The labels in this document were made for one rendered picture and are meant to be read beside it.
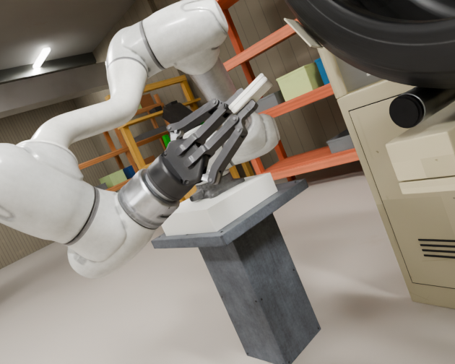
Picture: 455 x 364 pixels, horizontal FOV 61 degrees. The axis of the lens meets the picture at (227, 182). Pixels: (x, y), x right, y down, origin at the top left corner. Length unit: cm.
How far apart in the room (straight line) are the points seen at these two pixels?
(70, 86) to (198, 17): 730
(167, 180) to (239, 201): 85
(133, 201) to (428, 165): 42
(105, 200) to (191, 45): 52
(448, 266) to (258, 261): 69
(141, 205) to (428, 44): 44
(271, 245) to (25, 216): 117
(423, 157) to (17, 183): 53
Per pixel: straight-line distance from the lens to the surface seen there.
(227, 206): 139
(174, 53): 102
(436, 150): 55
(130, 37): 105
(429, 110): 56
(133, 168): 693
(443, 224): 155
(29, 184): 58
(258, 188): 150
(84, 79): 839
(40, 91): 804
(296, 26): 61
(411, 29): 50
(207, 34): 101
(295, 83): 400
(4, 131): 1070
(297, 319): 173
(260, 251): 156
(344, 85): 160
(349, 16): 53
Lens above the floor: 98
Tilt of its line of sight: 8 degrees down
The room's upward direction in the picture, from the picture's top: 23 degrees counter-clockwise
